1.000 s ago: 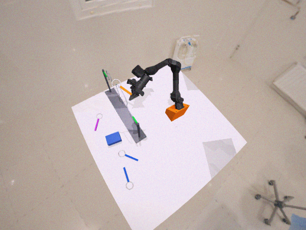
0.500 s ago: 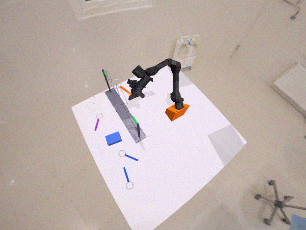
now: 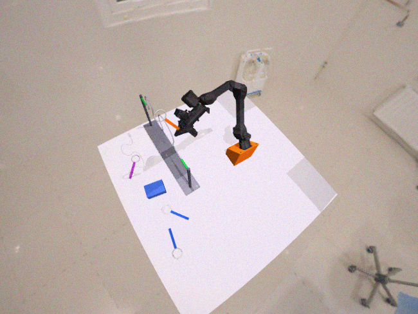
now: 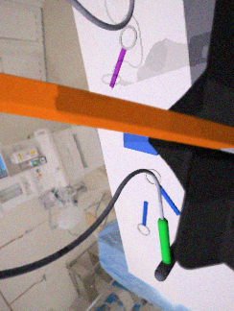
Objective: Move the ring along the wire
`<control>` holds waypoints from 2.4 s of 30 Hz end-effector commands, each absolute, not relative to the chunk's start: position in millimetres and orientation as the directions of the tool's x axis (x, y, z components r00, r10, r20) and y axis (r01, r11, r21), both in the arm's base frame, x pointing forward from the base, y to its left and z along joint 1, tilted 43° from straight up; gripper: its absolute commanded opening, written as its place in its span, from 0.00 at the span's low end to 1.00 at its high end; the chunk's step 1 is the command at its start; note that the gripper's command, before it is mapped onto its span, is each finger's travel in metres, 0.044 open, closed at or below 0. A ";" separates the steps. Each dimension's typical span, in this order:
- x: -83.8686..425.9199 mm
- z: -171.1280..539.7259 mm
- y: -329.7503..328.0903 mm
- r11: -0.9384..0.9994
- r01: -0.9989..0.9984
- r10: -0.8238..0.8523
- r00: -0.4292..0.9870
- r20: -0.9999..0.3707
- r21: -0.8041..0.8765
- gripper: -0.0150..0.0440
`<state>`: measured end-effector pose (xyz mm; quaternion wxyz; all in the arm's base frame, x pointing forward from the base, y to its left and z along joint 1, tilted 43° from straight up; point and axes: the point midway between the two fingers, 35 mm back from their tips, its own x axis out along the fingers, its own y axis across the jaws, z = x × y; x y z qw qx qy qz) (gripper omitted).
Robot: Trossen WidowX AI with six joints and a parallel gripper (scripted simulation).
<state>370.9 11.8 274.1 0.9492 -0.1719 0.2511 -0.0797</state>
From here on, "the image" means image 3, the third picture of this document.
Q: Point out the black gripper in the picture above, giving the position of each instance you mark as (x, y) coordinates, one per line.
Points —
(187, 126)

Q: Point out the blue rectangular block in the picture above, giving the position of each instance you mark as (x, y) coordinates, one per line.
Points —
(155, 189)

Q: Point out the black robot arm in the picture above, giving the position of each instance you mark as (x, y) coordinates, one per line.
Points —
(198, 103)

